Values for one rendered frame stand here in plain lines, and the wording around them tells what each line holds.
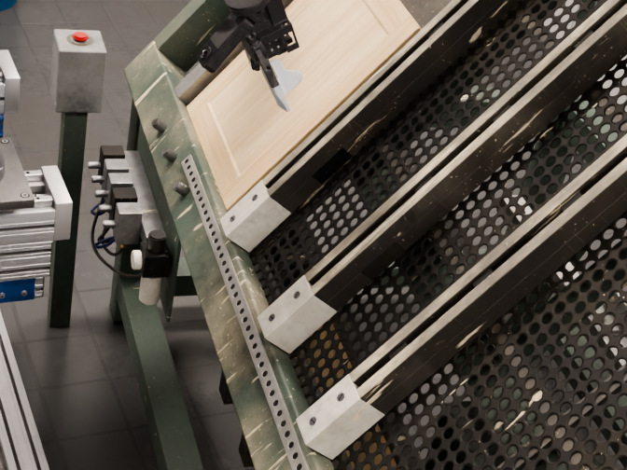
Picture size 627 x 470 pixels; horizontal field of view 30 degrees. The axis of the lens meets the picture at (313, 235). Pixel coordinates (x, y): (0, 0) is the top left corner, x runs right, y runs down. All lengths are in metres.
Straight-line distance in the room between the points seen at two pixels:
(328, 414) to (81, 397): 1.47
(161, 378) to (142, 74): 0.80
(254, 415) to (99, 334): 1.47
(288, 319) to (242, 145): 0.61
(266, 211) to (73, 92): 0.85
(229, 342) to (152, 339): 1.02
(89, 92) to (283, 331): 1.13
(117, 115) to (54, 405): 1.61
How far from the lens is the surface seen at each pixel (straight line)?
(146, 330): 3.29
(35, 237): 2.35
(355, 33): 2.58
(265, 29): 2.03
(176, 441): 2.99
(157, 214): 2.76
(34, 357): 3.45
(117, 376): 3.41
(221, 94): 2.81
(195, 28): 3.10
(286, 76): 2.04
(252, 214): 2.38
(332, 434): 1.98
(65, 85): 3.05
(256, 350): 2.19
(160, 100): 2.94
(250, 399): 2.15
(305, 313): 2.15
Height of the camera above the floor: 2.31
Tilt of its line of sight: 34 degrees down
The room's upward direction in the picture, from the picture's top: 13 degrees clockwise
